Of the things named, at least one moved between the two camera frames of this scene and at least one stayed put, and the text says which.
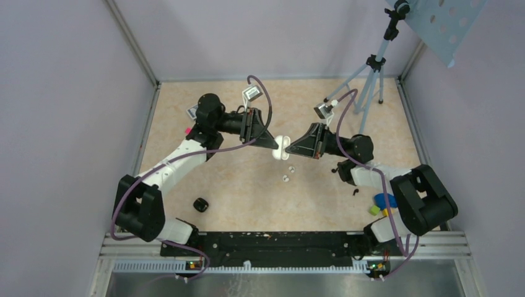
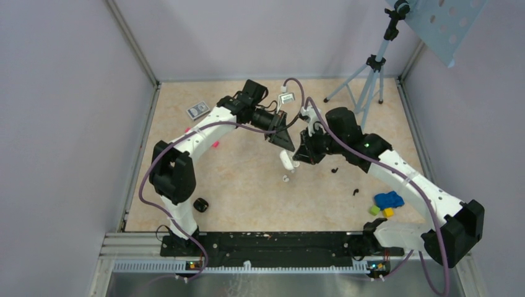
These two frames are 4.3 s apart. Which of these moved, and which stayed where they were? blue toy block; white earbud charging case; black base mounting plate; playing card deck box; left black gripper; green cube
Moved: white earbud charging case; left black gripper
Stayed: playing card deck box; blue toy block; black base mounting plate; green cube
